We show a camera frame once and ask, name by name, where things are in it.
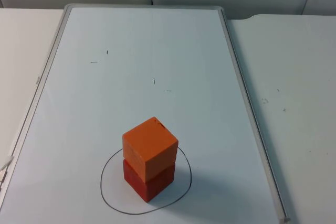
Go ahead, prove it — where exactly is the orange cube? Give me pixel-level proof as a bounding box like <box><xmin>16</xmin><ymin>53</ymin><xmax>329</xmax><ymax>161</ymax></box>
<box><xmin>122</xmin><ymin>116</ymin><xmax>180</xmax><ymax>183</ymax></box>

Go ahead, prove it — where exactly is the red cube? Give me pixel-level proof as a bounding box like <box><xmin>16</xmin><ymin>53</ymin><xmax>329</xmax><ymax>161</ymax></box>
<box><xmin>122</xmin><ymin>158</ymin><xmax>176</xmax><ymax>204</ymax></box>

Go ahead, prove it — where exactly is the grey-framed whiteboard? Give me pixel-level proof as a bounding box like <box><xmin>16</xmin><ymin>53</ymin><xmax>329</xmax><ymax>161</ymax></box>
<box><xmin>0</xmin><ymin>4</ymin><xmax>291</xmax><ymax>224</ymax></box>

